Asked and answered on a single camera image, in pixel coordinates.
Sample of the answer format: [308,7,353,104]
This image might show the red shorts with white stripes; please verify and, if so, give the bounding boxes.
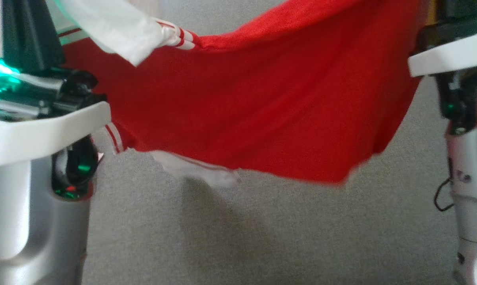
[45,0,431,187]

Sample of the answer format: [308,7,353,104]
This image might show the right gripper white flange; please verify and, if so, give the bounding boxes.
[407,0,477,136]

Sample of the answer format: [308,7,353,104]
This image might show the large grey sofa seat cushion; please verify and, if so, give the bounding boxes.
[76,0,460,285]

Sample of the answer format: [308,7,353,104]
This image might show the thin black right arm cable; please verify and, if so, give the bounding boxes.
[433,177,455,213]

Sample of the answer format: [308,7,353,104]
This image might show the left gripper white flange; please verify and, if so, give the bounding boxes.
[0,0,112,201]

